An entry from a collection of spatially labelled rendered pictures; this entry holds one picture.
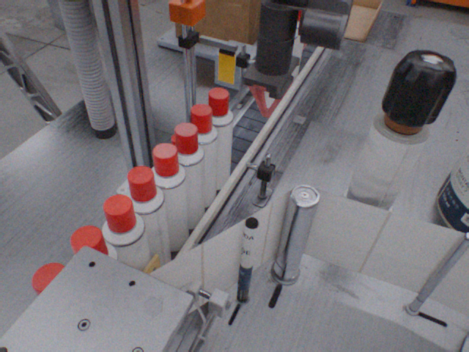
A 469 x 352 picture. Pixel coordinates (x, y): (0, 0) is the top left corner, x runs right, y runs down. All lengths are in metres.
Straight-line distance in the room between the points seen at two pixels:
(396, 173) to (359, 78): 0.61
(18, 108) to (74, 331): 2.40
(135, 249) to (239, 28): 0.85
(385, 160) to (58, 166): 0.66
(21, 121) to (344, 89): 1.91
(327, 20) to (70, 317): 0.47
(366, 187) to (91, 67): 0.47
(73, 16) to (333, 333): 0.53
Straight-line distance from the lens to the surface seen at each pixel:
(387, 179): 0.69
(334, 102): 1.12
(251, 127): 0.90
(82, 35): 0.49
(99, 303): 0.33
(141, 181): 0.49
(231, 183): 0.71
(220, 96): 0.62
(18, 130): 2.51
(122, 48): 0.62
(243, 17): 1.20
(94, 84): 0.52
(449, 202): 0.80
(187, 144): 0.55
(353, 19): 1.62
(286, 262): 0.60
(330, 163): 0.84
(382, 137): 0.65
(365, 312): 0.65
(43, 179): 0.91
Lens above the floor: 1.43
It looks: 45 degrees down
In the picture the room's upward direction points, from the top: 3 degrees clockwise
